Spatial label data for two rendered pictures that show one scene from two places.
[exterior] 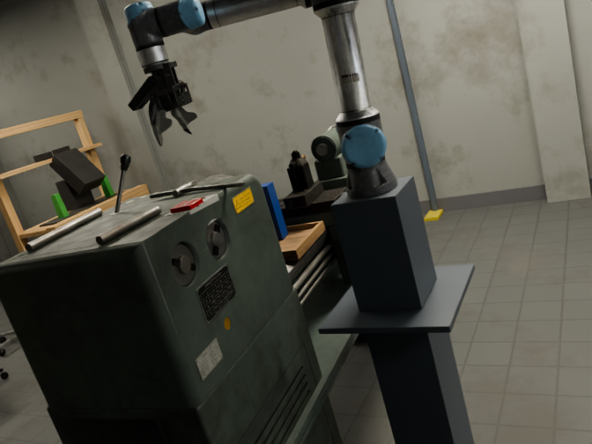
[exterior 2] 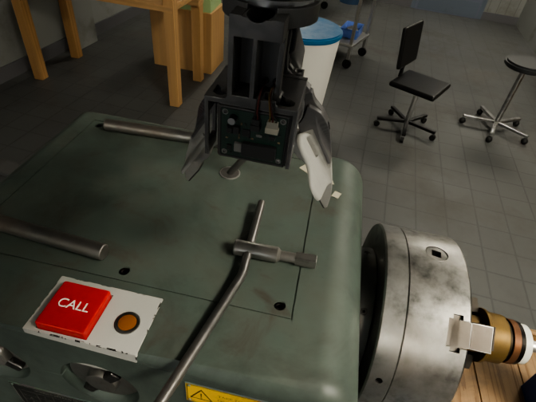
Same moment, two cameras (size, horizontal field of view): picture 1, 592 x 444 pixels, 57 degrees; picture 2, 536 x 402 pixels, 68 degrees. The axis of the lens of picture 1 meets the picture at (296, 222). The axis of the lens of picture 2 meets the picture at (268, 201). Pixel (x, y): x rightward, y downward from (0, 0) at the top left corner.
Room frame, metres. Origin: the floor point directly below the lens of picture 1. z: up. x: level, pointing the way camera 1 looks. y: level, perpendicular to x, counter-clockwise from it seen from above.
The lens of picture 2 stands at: (1.42, -0.06, 1.68)
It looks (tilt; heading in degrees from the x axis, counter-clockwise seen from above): 41 degrees down; 70
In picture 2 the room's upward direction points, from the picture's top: 7 degrees clockwise
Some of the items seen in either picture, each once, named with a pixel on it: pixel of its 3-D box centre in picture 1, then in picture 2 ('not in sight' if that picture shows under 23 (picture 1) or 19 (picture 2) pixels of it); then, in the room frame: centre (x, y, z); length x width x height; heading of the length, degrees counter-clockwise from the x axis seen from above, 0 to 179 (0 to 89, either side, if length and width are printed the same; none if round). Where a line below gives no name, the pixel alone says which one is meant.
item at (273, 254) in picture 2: (185, 188); (274, 254); (1.57, 0.28, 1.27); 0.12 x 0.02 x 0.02; 155
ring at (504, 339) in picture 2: not in sight; (487, 336); (1.95, 0.18, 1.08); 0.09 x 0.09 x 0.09; 64
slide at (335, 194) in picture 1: (295, 205); not in sight; (2.31, -0.02, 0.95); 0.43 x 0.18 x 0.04; 64
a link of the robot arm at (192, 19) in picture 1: (181, 17); not in sight; (1.52, 0.13, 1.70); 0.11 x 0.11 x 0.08; 83
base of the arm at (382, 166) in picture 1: (368, 173); not in sight; (1.59, -0.25, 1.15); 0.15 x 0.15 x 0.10
